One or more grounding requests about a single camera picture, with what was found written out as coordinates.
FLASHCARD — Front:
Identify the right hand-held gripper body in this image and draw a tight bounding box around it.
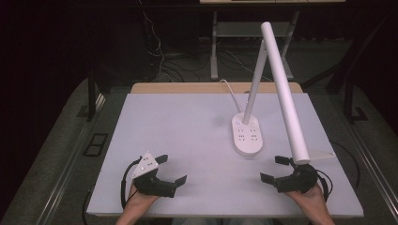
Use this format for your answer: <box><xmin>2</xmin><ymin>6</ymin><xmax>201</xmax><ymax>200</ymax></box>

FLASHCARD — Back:
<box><xmin>274</xmin><ymin>149</ymin><xmax>337</xmax><ymax>194</ymax></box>

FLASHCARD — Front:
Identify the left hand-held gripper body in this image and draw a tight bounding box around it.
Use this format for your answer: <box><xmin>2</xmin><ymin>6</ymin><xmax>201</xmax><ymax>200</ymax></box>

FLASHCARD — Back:
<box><xmin>130</xmin><ymin>151</ymin><xmax>176</xmax><ymax>199</ymax></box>

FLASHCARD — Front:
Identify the person's left hand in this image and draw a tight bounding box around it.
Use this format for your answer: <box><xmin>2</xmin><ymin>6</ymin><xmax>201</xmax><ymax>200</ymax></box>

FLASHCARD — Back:
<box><xmin>126</xmin><ymin>183</ymin><xmax>161</xmax><ymax>217</ymax></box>

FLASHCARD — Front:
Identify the person's right hand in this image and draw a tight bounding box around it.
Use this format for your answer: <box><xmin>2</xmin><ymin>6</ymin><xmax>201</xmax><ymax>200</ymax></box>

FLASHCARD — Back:
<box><xmin>283</xmin><ymin>183</ymin><xmax>327</xmax><ymax>218</ymax></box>

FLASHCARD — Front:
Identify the white table board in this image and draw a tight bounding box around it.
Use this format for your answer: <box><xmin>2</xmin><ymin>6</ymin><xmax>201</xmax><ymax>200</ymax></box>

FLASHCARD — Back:
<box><xmin>86</xmin><ymin>92</ymin><xmax>365</xmax><ymax>219</ymax></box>

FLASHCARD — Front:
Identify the wooden table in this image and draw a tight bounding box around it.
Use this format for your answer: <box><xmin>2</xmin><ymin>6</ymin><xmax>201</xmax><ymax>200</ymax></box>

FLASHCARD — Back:
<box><xmin>130</xmin><ymin>82</ymin><xmax>304</xmax><ymax>95</ymax></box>

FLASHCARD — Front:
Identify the white desk lamp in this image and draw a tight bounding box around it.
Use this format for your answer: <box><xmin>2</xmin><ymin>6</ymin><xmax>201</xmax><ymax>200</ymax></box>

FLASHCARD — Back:
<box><xmin>231</xmin><ymin>21</ymin><xmax>312</xmax><ymax>166</ymax></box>

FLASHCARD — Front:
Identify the black stand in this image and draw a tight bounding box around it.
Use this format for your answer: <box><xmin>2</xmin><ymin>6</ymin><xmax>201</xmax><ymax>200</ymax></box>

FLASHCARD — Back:
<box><xmin>76</xmin><ymin>70</ymin><xmax>106</xmax><ymax>122</ymax></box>
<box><xmin>325</xmin><ymin>12</ymin><xmax>398</xmax><ymax>124</ymax></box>

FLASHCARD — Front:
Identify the grey metal stand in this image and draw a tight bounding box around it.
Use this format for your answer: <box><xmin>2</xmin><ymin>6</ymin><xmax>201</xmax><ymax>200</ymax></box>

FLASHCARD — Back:
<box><xmin>209</xmin><ymin>10</ymin><xmax>301</xmax><ymax>81</ymax></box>

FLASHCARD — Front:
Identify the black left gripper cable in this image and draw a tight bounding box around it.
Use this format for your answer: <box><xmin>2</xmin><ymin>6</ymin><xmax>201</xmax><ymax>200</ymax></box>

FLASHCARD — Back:
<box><xmin>120</xmin><ymin>157</ymin><xmax>143</xmax><ymax>210</ymax></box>

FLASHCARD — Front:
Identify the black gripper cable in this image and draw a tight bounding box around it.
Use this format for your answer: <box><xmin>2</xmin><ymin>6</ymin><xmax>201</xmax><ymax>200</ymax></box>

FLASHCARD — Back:
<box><xmin>315</xmin><ymin>168</ymin><xmax>334</xmax><ymax>203</ymax></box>
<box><xmin>120</xmin><ymin>157</ymin><xmax>143</xmax><ymax>210</ymax></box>

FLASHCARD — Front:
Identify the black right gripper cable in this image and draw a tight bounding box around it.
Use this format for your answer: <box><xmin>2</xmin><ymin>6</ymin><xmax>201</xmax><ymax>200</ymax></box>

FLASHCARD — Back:
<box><xmin>315</xmin><ymin>168</ymin><xmax>334</xmax><ymax>203</ymax></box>

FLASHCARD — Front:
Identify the black floor cable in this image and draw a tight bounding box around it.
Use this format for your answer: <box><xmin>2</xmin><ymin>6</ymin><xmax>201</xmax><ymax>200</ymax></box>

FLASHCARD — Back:
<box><xmin>330</xmin><ymin>141</ymin><xmax>361</xmax><ymax>190</ymax></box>

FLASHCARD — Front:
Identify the black floor frame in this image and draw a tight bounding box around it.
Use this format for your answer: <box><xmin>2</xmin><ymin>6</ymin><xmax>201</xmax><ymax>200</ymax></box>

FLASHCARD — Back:
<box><xmin>82</xmin><ymin>132</ymin><xmax>110</xmax><ymax>158</ymax></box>

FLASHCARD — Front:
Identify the aluminium floor rail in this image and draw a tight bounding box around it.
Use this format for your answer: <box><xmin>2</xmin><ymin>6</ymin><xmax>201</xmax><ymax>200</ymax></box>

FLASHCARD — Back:
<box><xmin>34</xmin><ymin>93</ymin><xmax>107</xmax><ymax>225</ymax></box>
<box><xmin>339</xmin><ymin>116</ymin><xmax>398</xmax><ymax>217</ymax></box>

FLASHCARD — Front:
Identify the white lamp cable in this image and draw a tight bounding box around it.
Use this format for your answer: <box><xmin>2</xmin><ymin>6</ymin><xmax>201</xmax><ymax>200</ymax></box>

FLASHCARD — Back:
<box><xmin>219</xmin><ymin>79</ymin><xmax>244</xmax><ymax>114</ymax></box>

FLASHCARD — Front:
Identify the white floor cable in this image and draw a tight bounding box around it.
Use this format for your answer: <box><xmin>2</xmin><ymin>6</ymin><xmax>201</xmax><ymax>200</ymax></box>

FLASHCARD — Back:
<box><xmin>142</xmin><ymin>11</ymin><xmax>167</xmax><ymax>78</ymax></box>

